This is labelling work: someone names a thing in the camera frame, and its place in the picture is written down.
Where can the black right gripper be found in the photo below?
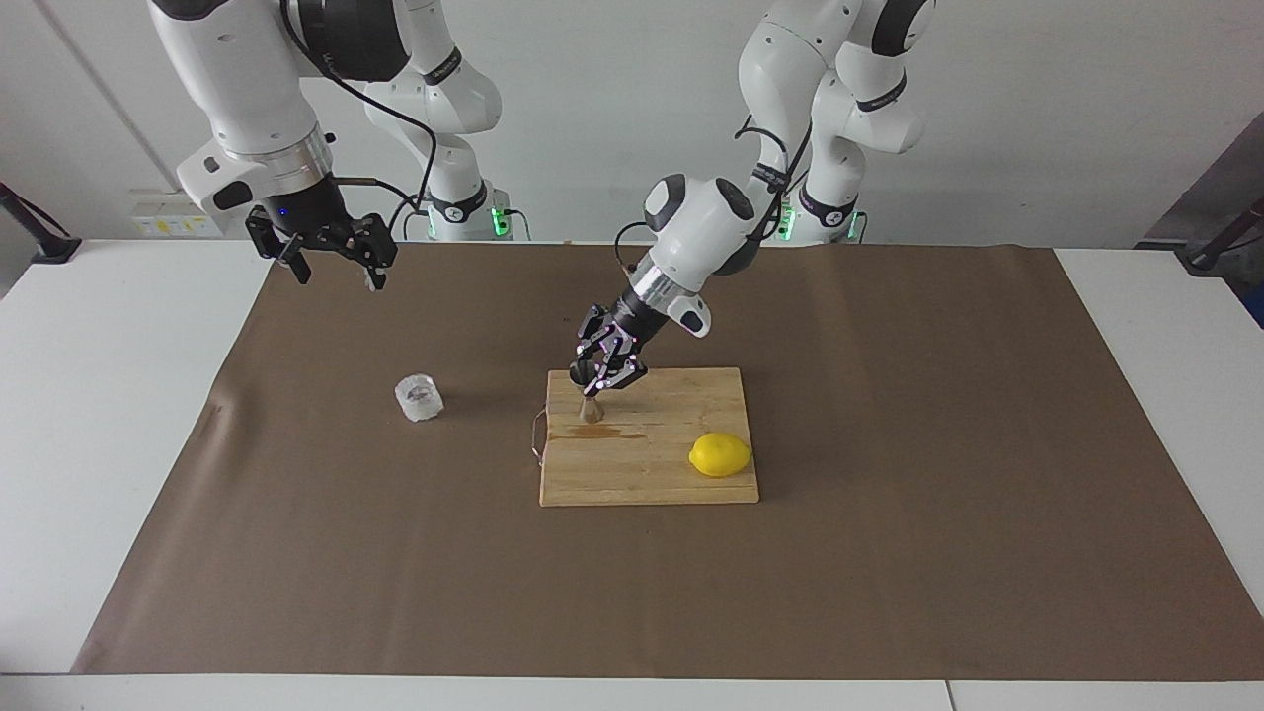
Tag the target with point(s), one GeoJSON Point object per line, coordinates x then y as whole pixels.
{"type": "Point", "coordinates": [306, 212]}

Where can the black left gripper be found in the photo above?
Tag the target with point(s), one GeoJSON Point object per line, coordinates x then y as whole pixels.
{"type": "Point", "coordinates": [634, 321]}

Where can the steel double jigger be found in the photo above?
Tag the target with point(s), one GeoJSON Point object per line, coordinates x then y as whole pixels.
{"type": "Point", "coordinates": [591, 411]}

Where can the clear plastic cup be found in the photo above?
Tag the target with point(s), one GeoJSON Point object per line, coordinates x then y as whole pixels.
{"type": "Point", "coordinates": [419, 398]}

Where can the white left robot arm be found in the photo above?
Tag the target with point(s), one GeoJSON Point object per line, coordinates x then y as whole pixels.
{"type": "Point", "coordinates": [701, 227]}

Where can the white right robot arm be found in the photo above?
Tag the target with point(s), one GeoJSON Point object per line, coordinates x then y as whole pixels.
{"type": "Point", "coordinates": [247, 79]}

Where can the wooden cutting board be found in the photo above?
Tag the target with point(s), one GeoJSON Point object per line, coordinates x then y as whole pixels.
{"type": "Point", "coordinates": [632, 464]}

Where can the yellow lemon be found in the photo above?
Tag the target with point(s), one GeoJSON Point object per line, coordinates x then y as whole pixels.
{"type": "Point", "coordinates": [720, 455]}

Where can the brown paper table mat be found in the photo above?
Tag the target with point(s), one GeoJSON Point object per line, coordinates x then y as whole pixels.
{"type": "Point", "coordinates": [632, 592]}

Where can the black clamp stand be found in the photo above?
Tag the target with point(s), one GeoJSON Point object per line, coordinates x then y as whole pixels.
{"type": "Point", "coordinates": [1220, 247]}
{"type": "Point", "coordinates": [35, 232]}

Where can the blue object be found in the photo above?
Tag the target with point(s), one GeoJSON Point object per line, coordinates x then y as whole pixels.
{"type": "Point", "coordinates": [1256, 304]}

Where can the grey slanted panel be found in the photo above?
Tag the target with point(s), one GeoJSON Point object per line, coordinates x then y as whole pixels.
{"type": "Point", "coordinates": [1234, 168]}

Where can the white wall socket box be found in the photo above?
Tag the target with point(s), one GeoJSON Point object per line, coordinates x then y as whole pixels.
{"type": "Point", "coordinates": [178, 219]}

